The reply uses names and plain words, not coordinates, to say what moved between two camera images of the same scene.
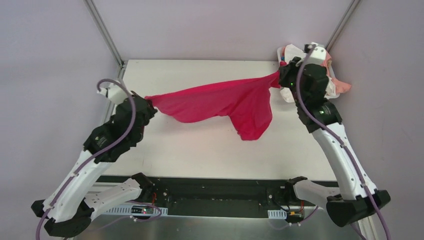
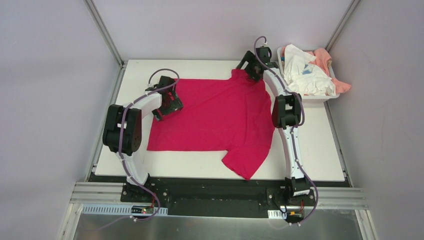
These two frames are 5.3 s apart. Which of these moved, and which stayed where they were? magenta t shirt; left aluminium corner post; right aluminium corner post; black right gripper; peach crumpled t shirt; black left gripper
Moved: black right gripper; magenta t shirt; black left gripper
Stayed: peach crumpled t shirt; right aluminium corner post; left aluminium corner post
